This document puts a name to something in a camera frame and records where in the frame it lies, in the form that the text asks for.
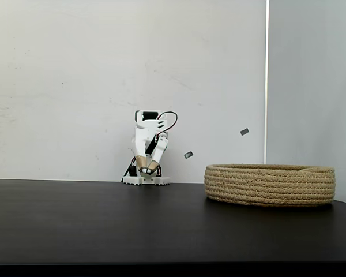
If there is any white vertical corner strip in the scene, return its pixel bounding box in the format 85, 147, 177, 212
264, 0, 270, 165

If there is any red servo cable loop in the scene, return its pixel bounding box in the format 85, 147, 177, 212
156, 111, 179, 138

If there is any woven rope basket tray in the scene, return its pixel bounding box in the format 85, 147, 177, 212
204, 163, 336, 207

